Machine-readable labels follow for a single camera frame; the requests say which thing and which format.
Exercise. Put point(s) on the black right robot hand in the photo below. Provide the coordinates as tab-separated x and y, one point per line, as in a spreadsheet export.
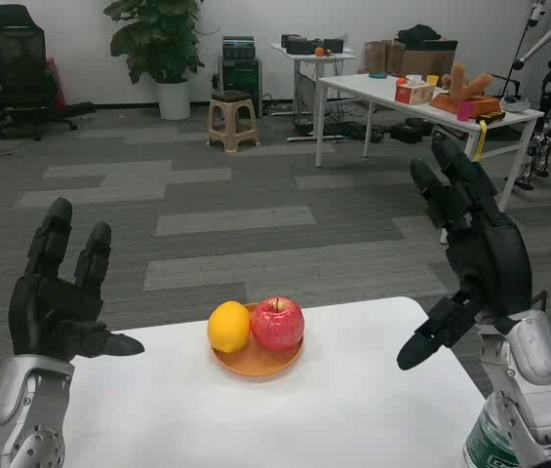
494	263

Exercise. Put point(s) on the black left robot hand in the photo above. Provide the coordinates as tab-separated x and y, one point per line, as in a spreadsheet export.
46	312

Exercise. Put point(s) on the clear water bottle green label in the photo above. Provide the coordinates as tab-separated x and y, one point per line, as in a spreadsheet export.
484	439

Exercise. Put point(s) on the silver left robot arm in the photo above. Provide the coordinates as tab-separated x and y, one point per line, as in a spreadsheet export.
16	390

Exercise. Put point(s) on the yellow black tape measure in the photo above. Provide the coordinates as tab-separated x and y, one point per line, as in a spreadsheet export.
492	117

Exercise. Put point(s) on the pink cup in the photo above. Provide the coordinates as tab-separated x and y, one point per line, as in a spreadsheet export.
466	112

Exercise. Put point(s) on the black case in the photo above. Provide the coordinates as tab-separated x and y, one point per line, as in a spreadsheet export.
411	131

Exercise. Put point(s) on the white grey headset device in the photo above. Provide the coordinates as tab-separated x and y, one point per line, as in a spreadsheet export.
514	103

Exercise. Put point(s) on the flat orange box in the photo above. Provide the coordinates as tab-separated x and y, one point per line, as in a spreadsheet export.
445	102

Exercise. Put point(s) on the yellow lemon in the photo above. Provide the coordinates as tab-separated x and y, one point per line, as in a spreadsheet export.
228	326

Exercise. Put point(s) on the brown plush toy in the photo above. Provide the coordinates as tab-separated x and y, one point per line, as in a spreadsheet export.
460	80

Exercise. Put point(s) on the orange tissue box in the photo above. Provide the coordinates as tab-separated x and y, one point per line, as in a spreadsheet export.
411	93

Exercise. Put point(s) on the yellow cup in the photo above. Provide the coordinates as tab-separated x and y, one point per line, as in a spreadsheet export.
432	81

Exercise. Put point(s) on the large white table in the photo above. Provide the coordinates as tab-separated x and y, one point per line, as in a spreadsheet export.
377	90

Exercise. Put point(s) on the cardboard box with black bag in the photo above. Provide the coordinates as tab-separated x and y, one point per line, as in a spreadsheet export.
426	61

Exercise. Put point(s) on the orange round plate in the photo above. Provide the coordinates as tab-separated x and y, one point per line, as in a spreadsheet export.
255	363

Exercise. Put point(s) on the teal lid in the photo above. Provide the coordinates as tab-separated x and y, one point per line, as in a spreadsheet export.
378	75

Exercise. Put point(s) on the red apple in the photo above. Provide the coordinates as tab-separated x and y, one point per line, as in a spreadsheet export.
277	324

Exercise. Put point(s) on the brown paper bag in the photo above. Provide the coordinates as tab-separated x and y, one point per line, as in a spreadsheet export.
375	56

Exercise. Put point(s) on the black office chair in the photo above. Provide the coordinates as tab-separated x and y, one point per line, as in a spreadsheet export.
16	53

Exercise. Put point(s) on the small white desk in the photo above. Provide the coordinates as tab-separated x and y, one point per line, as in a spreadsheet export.
304	56

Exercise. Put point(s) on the beige plastic stool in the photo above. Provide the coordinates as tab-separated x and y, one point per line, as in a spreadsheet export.
231	97

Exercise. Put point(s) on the black electronics boxes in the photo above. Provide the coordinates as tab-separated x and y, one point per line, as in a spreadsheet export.
304	46

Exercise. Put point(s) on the green plant in white pot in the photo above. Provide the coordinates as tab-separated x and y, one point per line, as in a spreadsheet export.
158	34

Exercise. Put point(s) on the black equipment rack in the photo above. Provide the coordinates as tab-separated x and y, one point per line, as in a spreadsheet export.
241	73

